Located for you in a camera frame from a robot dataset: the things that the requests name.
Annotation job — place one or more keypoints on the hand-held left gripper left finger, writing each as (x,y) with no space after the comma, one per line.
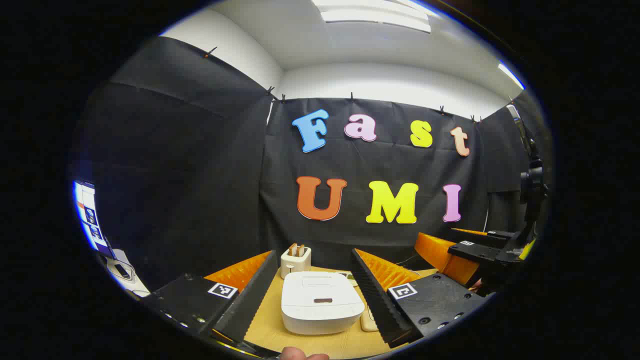
(250,300)

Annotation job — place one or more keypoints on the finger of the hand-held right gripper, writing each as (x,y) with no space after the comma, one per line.
(500,234)
(440,255)

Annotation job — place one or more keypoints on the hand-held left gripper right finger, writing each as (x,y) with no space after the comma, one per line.
(375,300)

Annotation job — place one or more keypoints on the clear container of rice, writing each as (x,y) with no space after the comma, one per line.
(368,322)

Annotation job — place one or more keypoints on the white rice cooker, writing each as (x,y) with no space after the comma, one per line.
(320,302)

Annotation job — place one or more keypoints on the white compartment tray of beans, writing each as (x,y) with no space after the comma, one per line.
(348,277)

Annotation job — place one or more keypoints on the white toaster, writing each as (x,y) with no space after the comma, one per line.
(295,265)

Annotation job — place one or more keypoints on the small ceiling light panel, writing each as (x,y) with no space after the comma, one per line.
(511,76)

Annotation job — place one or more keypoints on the black phone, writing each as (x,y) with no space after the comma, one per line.
(122,271)

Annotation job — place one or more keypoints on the black backdrop cloth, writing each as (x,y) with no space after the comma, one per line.
(200,175)

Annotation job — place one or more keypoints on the computer monitor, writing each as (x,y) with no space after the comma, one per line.
(89,215)

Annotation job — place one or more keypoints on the long ceiling light panel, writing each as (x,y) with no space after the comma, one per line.
(375,15)

